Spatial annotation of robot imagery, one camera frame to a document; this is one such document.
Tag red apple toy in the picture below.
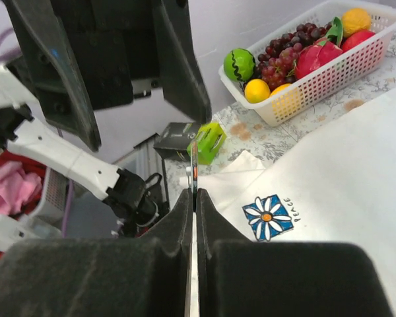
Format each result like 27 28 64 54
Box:
341 30 376 52

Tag orange fruit toy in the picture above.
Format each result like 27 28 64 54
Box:
341 8 371 38
270 83 291 97

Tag white t-shirt with flower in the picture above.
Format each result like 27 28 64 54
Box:
198 88 396 315

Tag purple grape bunch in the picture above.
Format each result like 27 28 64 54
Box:
251 22 332 91

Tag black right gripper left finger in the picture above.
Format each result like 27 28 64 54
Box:
0 190 193 316

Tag floral tablecloth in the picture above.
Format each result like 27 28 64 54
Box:
199 31 396 174

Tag orange fruit toy top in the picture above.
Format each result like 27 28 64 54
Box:
341 8 371 38

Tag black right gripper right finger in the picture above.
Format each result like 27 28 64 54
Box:
196 189 392 316

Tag orange fruit toy bottom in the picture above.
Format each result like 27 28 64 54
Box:
270 83 291 97

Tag pink and red cloths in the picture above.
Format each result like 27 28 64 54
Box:
0 151 46 217

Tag yellow lemon toy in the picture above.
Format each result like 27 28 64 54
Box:
244 79 271 104

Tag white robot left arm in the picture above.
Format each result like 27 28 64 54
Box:
0 1 212 237

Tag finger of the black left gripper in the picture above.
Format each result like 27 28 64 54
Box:
151 1 212 124
4 1 102 152

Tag green watermelon toy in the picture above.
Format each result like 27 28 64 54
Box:
223 48 255 82

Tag black green package box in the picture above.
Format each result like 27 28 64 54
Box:
154 122 226 165

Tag round shiny brooch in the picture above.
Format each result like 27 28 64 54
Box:
189 139 199 316

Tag red dragon fruit toy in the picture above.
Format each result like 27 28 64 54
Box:
294 38 343 79

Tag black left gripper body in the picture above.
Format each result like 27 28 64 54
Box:
51 1 161 110

